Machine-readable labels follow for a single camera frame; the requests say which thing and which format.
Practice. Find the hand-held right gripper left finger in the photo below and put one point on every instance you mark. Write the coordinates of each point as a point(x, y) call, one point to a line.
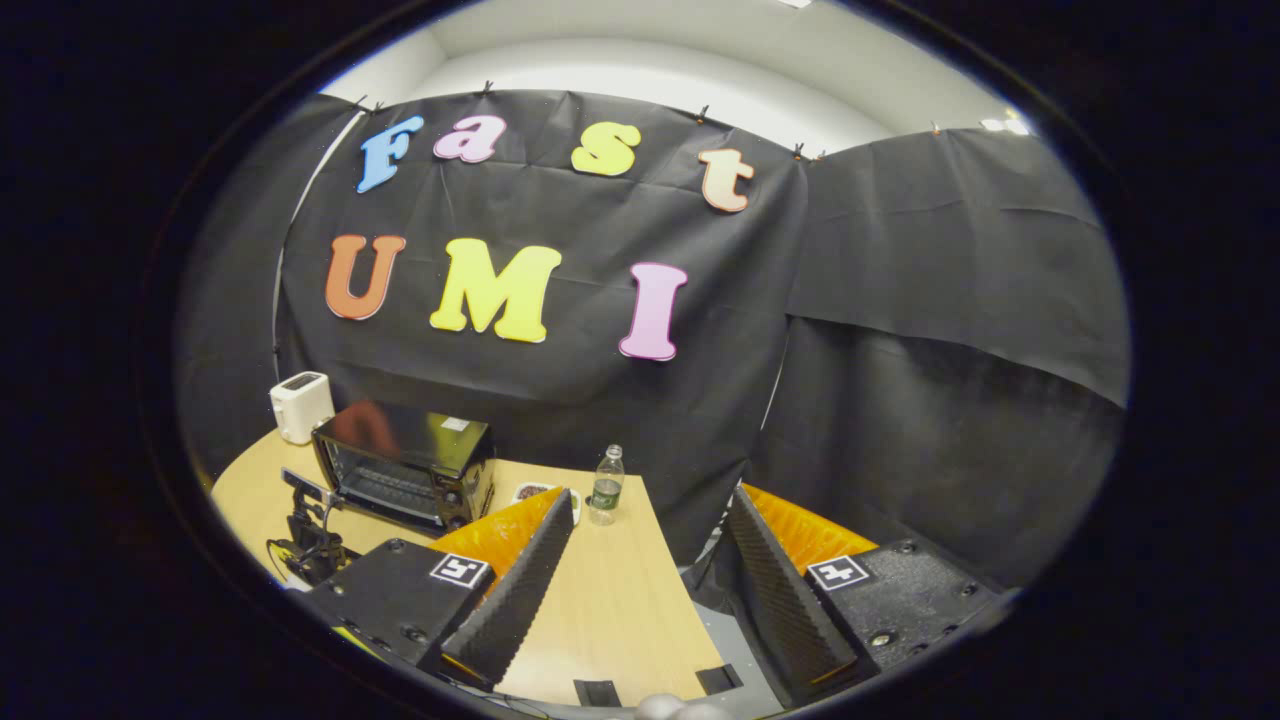
point(520, 600)

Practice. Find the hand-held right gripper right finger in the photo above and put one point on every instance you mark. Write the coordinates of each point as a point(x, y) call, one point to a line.
point(775, 600)

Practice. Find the black electric oven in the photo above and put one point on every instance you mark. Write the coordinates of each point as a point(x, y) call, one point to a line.
point(420, 440)

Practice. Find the black table edge clamp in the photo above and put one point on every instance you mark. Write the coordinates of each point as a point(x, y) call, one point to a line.
point(720, 679)
point(597, 693)

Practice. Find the white divided dish with grains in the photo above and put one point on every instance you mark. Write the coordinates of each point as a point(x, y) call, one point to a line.
point(532, 490)

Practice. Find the clear plastic water bottle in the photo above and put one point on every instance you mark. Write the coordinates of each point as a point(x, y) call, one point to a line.
point(605, 495)

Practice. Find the white toaster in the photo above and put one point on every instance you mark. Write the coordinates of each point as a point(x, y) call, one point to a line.
point(300, 405)

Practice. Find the black backdrop cloth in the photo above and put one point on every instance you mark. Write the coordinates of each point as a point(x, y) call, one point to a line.
point(600, 220)

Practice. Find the ceiling light panel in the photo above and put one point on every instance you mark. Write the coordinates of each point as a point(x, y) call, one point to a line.
point(1005, 125)

